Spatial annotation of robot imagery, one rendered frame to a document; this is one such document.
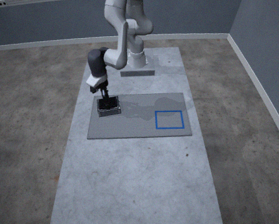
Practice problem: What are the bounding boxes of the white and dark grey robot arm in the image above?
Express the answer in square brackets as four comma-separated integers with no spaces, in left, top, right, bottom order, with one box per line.
[86,0,153,94]

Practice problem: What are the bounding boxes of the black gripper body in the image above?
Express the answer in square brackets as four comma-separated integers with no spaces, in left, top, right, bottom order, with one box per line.
[97,79,108,92]

